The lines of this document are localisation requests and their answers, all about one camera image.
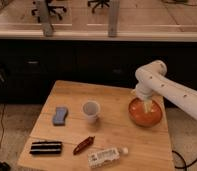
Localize blue sponge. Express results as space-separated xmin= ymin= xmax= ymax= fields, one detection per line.
xmin=52 ymin=107 xmax=68 ymax=126

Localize black office chair right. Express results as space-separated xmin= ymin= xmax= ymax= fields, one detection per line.
xmin=87 ymin=0 xmax=110 ymax=13

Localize clear plastic bottle with label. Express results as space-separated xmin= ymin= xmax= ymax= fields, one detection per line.
xmin=88 ymin=147 xmax=129 ymax=168

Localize black cable on right floor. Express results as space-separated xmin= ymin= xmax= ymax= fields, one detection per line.
xmin=172 ymin=148 xmax=197 ymax=170

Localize orange bowl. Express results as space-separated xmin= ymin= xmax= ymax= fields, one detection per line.
xmin=128 ymin=98 xmax=162 ymax=127

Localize black office chair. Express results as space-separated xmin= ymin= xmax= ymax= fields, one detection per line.
xmin=87 ymin=0 xmax=110 ymax=13
xmin=31 ymin=0 xmax=67 ymax=20

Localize left metal post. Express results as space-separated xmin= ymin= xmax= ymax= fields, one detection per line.
xmin=36 ymin=0 xmax=54 ymax=37

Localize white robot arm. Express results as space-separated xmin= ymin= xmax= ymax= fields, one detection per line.
xmin=135 ymin=60 xmax=197 ymax=120

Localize metal post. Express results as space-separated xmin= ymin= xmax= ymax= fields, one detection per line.
xmin=36 ymin=0 xmax=54 ymax=37
xmin=108 ymin=0 xmax=120 ymax=37

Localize dark cabinet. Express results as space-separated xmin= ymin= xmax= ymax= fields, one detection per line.
xmin=0 ymin=39 xmax=197 ymax=104

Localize right metal post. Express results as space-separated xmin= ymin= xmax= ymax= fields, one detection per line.
xmin=108 ymin=0 xmax=120 ymax=37

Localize black object bottom left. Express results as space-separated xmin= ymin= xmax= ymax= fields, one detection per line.
xmin=0 ymin=162 xmax=11 ymax=171

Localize black ridged block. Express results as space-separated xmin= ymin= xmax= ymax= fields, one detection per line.
xmin=30 ymin=141 xmax=62 ymax=155

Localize white paper cup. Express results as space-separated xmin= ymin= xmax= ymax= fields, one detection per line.
xmin=82 ymin=101 xmax=100 ymax=124

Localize black office chair left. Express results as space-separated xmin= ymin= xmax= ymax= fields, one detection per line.
xmin=31 ymin=0 xmax=67 ymax=20

